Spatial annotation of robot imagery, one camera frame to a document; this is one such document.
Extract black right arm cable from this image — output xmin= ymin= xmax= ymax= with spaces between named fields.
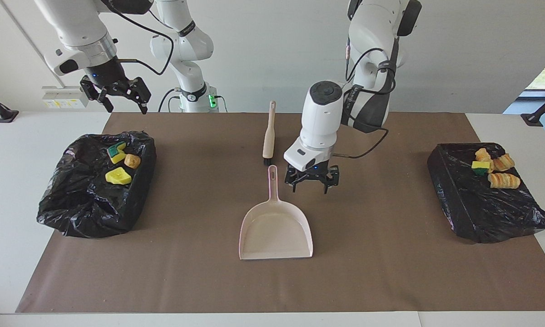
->
xmin=107 ymin=0 xmax=175 ymax=76

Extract black table clamp stand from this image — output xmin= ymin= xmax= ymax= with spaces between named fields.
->
xmin=0 ymin=87 xmax=20 ymax=123
xmin=521 ymin=89 xmax=545 ymax=127

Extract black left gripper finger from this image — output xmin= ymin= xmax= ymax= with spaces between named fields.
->
xmin=285 ymin=165 xmax=306 ymax=194
xmin=319 ymin=165 xmax=340 ymax=195

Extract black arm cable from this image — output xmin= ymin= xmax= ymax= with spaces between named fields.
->
xmin=107 ymin=0 xmax=175 ymax=76
xmin=332 ymin=36 xmax=398 ymax=159

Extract yellow and green sponge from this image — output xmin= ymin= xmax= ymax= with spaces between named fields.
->
xmin=108 ymin=142 xmax=127 ymax=164

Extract crumpled black bag bin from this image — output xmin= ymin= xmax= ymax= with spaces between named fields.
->
xmin=37 ymin=131 xmax=157 ymax=238

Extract boxy black bag bin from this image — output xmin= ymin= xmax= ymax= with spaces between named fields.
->
xmin=427 ymin=143 xmax=545 ymax=244

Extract white wall socket box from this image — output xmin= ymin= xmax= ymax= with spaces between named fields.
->
xmin=42 ymin=86 xmax=90 ymax=109

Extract black right base cables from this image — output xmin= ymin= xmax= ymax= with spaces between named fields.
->
xmin=158 ymin=88 xmax=182 ymax=113

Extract orange striped rock piece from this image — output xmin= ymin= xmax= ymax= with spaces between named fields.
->
xmin=492 ymin=154 xmax=515 ymax=172

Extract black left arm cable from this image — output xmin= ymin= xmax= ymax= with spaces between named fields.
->
xmin=332 ymin=36 xmax=398 ymax=159

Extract long beige rock piece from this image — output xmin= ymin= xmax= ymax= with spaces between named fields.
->
xmin=487 ymin=173 xmax=521 ymax=189

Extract pink plastic dustpan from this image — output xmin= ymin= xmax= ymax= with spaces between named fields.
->
xmin=238 ymin=164 xmax=314 ymax=261

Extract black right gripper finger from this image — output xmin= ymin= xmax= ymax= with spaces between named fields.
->
xmin=80 ymin=76 xmax=114 ymax=113
xmin=131 ymin=76 xmax=152 ymax=115

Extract brown paper table mat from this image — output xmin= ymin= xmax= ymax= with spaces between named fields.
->
xmin=16 ymin=112 xmax=545 ymax=314

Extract beige hand brush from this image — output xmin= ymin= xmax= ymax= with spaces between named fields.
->
xmin=263 ymin=100 xmax=277 ymax=166

